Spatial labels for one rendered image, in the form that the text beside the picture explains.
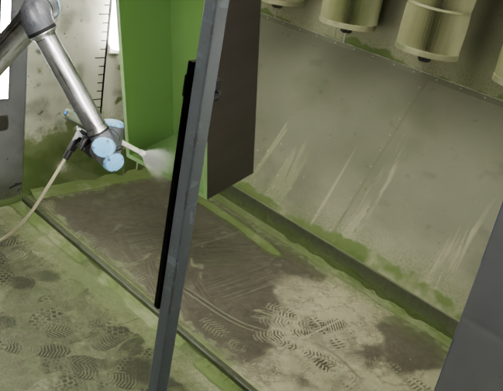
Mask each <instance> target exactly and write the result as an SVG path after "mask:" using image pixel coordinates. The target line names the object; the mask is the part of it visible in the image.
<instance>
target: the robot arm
mask: <svg viewBox="0 0 503 391"><path fill-rule="evenodd" d="M59 13H60V2H59V0H24V1H23V3H22V5H21V9H20V10H19V12H18V13H17V15H16V16H15V17H14V18H13V19H12V20H11V22H10V23H9V24H8V25H7V26H6V27H5V28H4V29H3V30H2V31H1V32H0V77H1V76H2V74H3V73H4V72H5V71H6V70H7V69H8V68H9V66H10V65H11V64H12V63H13V62H14V61H15V60H16V59H17V57H18V56H19V55H20V54H21V53H22V52H23V51H24V50H25V49H26V48H27V47H28V46H29V45H30V44H31V43H32V42H33V41H34V42H36V44H37V46H38V47H39V49H40V51H41V53H42V55H43V56H44V58H45V60H46V61H47V63H48V65H49V66H50V69H51V71H52V72H53V74H54V76H55V78H56V79H57V81H58V83H59V84H60V86H61V88H62V89H63V91H64V94H65V95H66V96H67V99H68V100H69V102H70V104H71V105H72V107H73V109H74V111H75V112H76V114H77V116H78V118H79V120H80V121H81V123H82V125H83V127H84V128H85V130H86V131H85V130H84V129H83V128H81V127H78V128H77V132H76V134H75V137H74V139H75V140H76V139H77V138H79V137H80V138H83V139H82V140H81V142H78V143H77V145H76V146H77V147H78V148H79V149H80V150H81V151H84V152H85V153H86V154H87V155H88V156H89V157H92V158H94V159H95V160H96V161H97V162H98V163H99V164H100V165H101V166H103V168H104V169H106V170H107V171H118V170H119V169H120V168H121V167H122V166H123V164H124V157H123V156H122V155H121V150H122V135H123V129H124V124H123V122H122V121H120V120H117V119H103V117H102V114H101V113H100V112H99V110H98V107H97V106H96V104H95V102H94V100H93V99H92V97H91V95H90V93H89V92H88V90H87V88H86V86H85V85H84V82H83V81H82V79H81V77H80V75H79V74H78V71H77V70H76V68H75V66H74V64H73V63H72V61H71V59H70V57H69V56H68V54H67V51H66V50H65V49H64V46H63V44H62V43H61V41H60V39H59V37H58V35H57V34H56V28H57V25H56V23H55V22H54V19H56V18H57V17H58V16H59ZM79 144H80V146H78V145H79ZM82 148H83V149H84V150H82Z"/></svg>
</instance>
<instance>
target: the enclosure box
mask: <svg viewBox="0 0 503 391"><path fill-rule="evenodd" d="M204 3H205V0H115V7H116V18H117V30H118V41H119V62H120V72H121V83H122V104H123V115H124V127H125V138H126V142H127V143H129V144H132V145H133V146H134V147H137V148H139V149H142V150H144V151H145V150H147V149H150V148H152V147H157V146H161V145H165V144H176V143H177V136H178V131H179V125H180V119H181V109H182V103H183V96H182V91H183V85H184V76H185V75H186V74H187V69H188V61H192V60H196V57H197V51H198V41H199V36H200V30H201V24H202V14H203V8H204ZM260 6H261V0H229V7H228V12H227V18H226V27H225V32H224V37H223V42H222V51H221V57H220V62H219V70H218V76H217V78H220V79H222V84H221V88H220V94H221V95H220V97H219V100H218V101H217V102H213V105H212V114H211V119H210V124H209V129H208V139H207V144H206V149H205V158H204V163H203V169H202V177H201V182H200V188H199V193H198V195H199V196H201V197H202V198H204V199H210V198H211V197H213V196H215V195H216V194H218V193H220V192H221V191H223V190H225V189H227V188H228V187H230V186H231V185H234V184H236V183H237V182H239V181H241V180H242V179H244V178H245V177H247V176H249V175H251V174H253V161H254V144H255V126H256V109H257V75H258V57H259V40H260Z"/></svg>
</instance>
